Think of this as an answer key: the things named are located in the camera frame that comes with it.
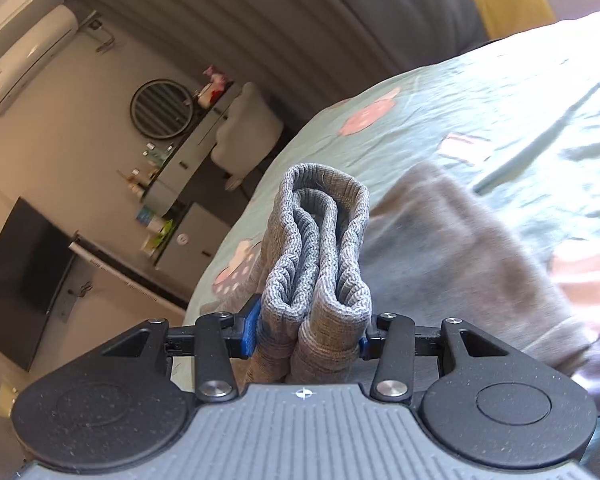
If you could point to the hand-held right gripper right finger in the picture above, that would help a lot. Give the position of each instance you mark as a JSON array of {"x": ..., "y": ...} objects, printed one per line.
[{"x": 364, "y": 348}]

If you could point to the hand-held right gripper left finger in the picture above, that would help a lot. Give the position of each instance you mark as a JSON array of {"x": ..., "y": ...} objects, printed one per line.
[{"x": 250, "y": 334}]

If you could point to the grey sweatpants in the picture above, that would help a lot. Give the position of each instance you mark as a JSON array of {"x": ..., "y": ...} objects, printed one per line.
[{"x": 320, "y": 260}]

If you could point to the grey small cabinet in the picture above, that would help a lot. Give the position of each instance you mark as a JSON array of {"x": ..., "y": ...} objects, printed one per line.
[{"x": 195, "y": 245}]

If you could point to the blue and white box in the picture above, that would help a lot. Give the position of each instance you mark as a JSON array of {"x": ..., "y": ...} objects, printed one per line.
[{"x": 147, "y": 219}]

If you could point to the white standing panel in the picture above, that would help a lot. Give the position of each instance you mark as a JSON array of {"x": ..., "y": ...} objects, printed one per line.
[{"x": 110, "y": 267}]

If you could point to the grey vanity desk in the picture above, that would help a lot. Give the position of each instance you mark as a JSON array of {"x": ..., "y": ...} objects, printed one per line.
[{"x": 190, "y": 160}]

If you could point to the grey upholstered chair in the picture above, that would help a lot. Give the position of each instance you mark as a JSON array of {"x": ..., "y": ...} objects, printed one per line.
[{"x": 250, "y": 130}]

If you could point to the black television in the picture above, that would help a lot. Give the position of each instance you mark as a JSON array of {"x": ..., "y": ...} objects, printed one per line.
[{"x": 20, "y": 285}]

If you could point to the round black-framed mirror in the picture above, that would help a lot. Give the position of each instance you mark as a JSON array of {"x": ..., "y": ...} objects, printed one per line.
[{"x": 162, "y": 110}]

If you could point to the pink toy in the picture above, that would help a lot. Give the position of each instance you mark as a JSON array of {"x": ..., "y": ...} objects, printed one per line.
[{"x": 212, "y": 85}]

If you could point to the light green printed bed sheet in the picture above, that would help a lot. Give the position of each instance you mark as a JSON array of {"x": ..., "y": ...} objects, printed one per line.
[{"x": 480, "y": 100}]

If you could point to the grey curtain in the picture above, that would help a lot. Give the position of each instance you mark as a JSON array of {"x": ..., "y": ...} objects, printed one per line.
[{"x": 280, "y": 20}]

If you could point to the white air conditioner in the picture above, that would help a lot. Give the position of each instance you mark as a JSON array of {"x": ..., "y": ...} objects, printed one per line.
[{"x": 25, "y": 60}]

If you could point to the wall power socket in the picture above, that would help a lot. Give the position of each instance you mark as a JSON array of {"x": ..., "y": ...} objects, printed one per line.
[{"x": 72, "y": 302}]

